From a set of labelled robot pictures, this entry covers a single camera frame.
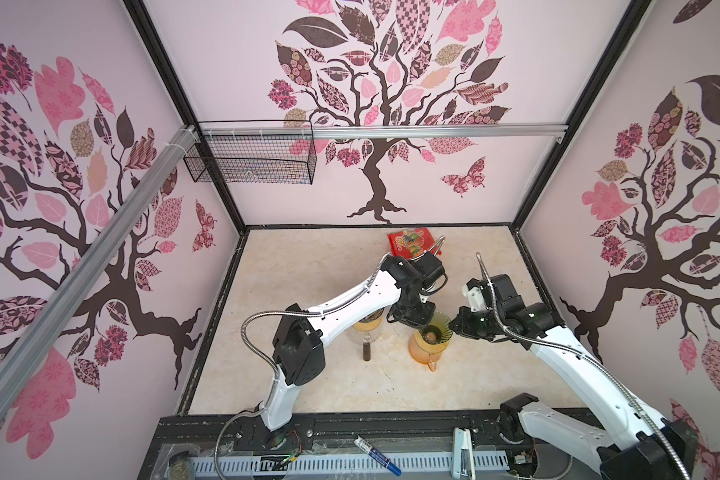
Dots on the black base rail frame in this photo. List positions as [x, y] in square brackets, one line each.
[179, 438]

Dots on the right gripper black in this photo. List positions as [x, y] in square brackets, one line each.
[462, 325]

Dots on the orange glass pitcher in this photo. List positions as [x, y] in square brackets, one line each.
[425, 353]

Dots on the black wire basket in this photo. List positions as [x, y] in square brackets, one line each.
[254, 151]

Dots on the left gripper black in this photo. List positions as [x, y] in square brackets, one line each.
[417, 321]

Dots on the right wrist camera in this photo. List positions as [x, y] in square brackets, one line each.
[473, 291]

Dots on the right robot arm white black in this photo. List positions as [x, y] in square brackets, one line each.
[631, 440]

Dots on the back aluminium rail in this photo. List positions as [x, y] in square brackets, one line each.
[383, 132]

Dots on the white slotted cable duct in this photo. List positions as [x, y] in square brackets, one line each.
[352, 463]

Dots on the green glass dripper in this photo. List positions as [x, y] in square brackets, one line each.
[438, 330]

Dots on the aluminium rail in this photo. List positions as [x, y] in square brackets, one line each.
[383, 132]
[22, 361]

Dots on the red snack bag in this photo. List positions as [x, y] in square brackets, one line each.
[411, 243]

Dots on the blue white marker pen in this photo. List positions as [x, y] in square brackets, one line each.
[377, 456]

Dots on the clear glass carafe brown handle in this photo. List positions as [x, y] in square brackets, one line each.
[365, 339]

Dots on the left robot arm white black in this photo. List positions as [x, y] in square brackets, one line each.
[399, 287]

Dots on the left aluminium rail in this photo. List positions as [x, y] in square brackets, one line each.
[22, 361]

